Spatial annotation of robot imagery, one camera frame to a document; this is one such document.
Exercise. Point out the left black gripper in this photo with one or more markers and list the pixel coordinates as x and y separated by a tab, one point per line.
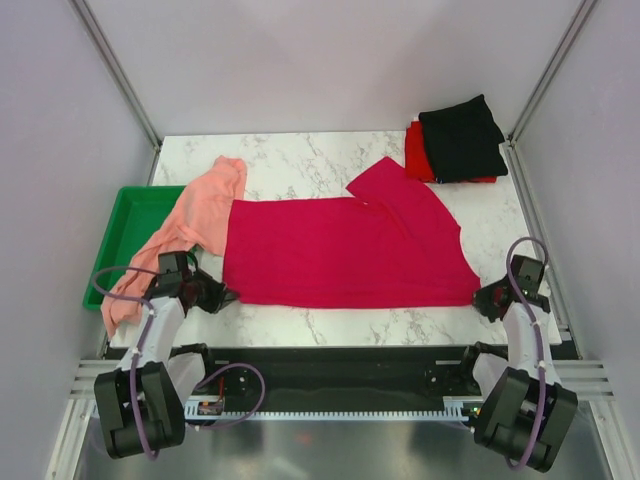
220	296

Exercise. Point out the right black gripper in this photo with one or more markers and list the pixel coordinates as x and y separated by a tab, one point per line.
480	301

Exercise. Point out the salmon pink t shirt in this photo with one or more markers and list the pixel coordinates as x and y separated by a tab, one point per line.
200	217

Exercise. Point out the magenta polo shirt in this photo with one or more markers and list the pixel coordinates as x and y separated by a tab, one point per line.
391	243

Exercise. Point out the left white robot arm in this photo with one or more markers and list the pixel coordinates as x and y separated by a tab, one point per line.
141	402

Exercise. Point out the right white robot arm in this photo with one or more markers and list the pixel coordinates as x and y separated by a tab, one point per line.
526	412

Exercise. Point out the green plastic tray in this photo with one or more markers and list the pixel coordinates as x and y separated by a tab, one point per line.
138	212

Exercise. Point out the folded red t shirt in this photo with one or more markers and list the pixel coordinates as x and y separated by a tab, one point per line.
417	165

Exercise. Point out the folded black t shirt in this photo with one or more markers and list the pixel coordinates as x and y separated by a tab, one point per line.
462	142

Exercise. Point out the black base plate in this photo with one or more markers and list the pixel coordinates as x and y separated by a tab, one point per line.
338	379

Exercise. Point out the white slotted cable duct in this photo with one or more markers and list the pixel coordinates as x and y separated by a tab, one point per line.
196	410

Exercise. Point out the front aluminium rail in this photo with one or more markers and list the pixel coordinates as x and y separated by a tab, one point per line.
587	378

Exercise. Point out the right aluminium frame post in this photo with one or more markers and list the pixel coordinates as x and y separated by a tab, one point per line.
568	40

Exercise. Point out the aluminium frame post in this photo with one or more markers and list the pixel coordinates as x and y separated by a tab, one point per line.
568	40
115	69

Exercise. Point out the left aluminium frame post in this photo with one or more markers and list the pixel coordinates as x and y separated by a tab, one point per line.
115	69

